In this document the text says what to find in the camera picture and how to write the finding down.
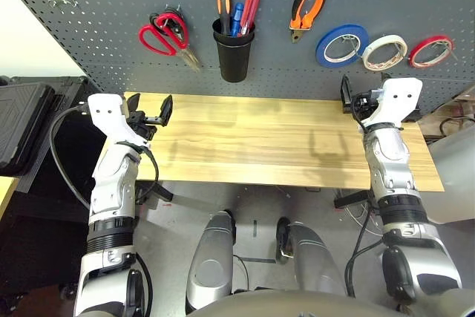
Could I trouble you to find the black ribbed equipment case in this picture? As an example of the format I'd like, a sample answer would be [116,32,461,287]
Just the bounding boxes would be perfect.
[0,82,56,176]

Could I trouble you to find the large grey machine housing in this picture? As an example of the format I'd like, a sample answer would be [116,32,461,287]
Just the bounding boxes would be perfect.
[419,134,475,225]

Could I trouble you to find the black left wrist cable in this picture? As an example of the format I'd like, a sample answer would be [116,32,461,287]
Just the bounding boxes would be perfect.
[50,105,94,210]

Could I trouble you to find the silver left robot leg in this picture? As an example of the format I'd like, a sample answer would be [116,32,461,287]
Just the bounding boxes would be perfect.
[185,211,238,313]

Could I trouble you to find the silver right robot leg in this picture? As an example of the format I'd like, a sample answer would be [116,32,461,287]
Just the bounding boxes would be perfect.
[276,216,348,295]

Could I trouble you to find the white tape roll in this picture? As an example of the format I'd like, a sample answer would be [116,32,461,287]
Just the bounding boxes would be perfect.
[361,34,408,72]

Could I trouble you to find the black side rack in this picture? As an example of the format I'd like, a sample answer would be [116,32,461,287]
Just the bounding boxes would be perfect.
[0,76,108,295]

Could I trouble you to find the black handled scissors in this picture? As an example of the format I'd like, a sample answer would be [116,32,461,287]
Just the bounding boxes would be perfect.
[148,4,203,73]

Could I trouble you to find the grey robot torso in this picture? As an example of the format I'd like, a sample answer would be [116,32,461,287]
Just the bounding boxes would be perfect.
[73,289,409,317]

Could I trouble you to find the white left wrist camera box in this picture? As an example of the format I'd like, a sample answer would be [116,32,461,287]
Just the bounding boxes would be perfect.
[87,93,151,147]

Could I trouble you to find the silver robot leg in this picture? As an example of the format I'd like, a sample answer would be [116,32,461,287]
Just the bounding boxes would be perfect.
[185,211,238,313]
[276,216,348,295]

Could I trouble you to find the black plastic tool case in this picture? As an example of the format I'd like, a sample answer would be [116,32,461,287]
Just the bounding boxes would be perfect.
[402,107,422,124]

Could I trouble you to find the black coiled cable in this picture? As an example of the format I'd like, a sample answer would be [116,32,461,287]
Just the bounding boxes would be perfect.
[439,116,475,137]

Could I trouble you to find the orange black screwdriver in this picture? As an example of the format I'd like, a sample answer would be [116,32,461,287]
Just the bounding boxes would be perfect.
[216,0,232,36]

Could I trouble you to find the black left forearm cable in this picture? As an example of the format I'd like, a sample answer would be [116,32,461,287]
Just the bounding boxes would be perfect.
[135,144,160,203]

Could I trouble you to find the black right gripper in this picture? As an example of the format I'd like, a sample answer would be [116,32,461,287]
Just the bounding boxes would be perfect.
[340,72,391,127]

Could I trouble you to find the blue tape roll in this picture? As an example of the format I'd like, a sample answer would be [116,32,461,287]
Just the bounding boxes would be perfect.
[315,23,370,69]

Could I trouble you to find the orange black pliers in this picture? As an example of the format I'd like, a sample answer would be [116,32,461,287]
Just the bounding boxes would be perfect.
[289,0,331,45]

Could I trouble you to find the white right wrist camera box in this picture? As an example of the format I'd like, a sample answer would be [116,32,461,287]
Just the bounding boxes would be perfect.
[359,77,424,132]

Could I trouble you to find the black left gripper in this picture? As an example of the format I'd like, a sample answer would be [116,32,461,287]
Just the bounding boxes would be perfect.
[125,93,174,140]

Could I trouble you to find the yellow wooden board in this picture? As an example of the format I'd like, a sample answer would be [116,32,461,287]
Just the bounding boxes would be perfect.
[0,175,19,220]

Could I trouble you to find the red tape roll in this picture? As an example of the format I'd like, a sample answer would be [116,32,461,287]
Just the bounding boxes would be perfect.
[407,34,454,69]

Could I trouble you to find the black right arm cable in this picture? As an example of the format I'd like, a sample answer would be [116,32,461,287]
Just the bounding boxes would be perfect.
[344,201,387,298]

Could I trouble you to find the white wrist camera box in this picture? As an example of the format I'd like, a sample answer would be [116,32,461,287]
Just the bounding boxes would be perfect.
[87,93,151,147]
[359,77,424,132]

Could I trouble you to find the blue handled screwdriver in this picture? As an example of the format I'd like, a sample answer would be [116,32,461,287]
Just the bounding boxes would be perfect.
[230,1,245,38]

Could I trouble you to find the black plastic cup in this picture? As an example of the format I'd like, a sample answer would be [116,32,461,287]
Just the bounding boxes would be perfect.
[212,18,256,83]

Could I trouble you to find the red handled scissors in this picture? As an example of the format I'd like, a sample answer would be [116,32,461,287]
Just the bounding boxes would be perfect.
[139,12,203,73]

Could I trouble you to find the black table bracket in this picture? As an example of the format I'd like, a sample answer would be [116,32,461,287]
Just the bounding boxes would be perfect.
[332,189,372,209]
[135,181,174,203]

